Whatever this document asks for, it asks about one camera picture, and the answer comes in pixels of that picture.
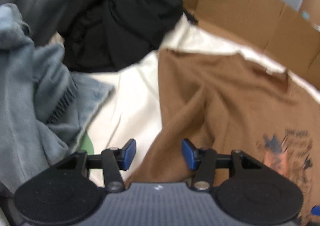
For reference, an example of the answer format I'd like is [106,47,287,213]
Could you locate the cream cartoon printed bedsheet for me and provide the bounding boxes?
[70,13,320,189]

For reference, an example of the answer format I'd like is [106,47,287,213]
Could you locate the brown printed t-shirt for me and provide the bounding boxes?
[125,48,320,226]

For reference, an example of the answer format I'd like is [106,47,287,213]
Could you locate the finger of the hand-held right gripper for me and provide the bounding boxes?
[311,205,320,223]

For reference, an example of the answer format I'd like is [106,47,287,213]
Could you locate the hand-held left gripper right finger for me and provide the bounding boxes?
[182,138,263,193]

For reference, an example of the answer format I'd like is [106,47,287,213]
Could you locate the brown cardboard sheet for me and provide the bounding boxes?
[147,0,320,84]

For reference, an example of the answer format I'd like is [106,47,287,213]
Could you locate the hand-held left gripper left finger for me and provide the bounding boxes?
[54,138,137,193]

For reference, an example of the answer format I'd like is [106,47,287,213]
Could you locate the black garment pile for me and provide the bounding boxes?
[57,0,198,73]

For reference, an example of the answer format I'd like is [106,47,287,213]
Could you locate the light blue jeans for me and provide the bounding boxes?
[0,3,115,191]

